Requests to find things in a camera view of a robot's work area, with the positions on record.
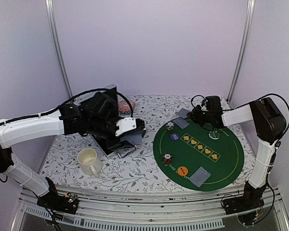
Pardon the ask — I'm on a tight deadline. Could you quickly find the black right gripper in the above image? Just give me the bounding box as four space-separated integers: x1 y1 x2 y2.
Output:
187 104 213 127

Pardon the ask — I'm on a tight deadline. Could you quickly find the blue playing card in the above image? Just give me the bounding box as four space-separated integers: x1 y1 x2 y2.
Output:
172 117 189 129
194 167 211 187
189 174 197 186
176 108 190 119

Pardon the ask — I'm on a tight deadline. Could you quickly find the purple small blind button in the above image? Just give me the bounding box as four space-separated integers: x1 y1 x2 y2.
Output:
171 133 180 141

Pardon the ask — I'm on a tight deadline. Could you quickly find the red black poker chip stack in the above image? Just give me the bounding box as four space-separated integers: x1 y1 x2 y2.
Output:
163 153 172 165

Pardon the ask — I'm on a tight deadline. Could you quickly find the orange big blind button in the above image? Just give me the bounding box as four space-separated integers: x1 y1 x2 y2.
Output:
177 166 188 177

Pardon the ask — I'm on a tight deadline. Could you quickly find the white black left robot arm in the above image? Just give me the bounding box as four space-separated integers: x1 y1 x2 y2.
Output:
0 88 138 209

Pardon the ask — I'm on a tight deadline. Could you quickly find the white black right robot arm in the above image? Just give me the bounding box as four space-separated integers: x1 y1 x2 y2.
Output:
187 93 289 210

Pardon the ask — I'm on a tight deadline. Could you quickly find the clear glass dealer button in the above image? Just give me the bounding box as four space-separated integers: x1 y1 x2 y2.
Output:
209 130 220 140

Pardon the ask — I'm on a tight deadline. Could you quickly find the cream ceramic mug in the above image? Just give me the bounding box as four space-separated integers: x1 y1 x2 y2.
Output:
77 148 102 178

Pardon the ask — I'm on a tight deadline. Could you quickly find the white floral tablecloth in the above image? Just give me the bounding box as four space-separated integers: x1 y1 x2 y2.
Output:
40 96 255 193

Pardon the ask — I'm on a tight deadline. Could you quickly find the green round poker mat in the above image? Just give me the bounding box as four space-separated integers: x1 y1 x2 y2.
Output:
153 119 244 192

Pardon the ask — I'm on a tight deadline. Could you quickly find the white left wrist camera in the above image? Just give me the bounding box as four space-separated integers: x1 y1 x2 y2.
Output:
115 117 136 137

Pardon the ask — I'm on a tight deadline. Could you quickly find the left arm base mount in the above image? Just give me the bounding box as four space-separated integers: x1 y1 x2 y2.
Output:
37 192 79 215

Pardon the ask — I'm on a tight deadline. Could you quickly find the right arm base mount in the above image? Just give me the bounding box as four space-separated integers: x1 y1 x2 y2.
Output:
221 194 264 215

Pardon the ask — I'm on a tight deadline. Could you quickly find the aluminium frame rail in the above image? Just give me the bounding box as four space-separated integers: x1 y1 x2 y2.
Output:
11 185 289 231

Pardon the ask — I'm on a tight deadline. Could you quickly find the right aluminium post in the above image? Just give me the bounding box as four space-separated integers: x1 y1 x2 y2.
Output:
227 0 255 103

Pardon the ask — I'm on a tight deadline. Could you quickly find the aluminium post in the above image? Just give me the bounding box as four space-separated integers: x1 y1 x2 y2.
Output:
45 0 73 98
227 0 255 103

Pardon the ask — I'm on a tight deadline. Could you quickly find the left aluminium post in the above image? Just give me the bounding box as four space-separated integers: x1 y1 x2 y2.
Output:
45 0 73 98

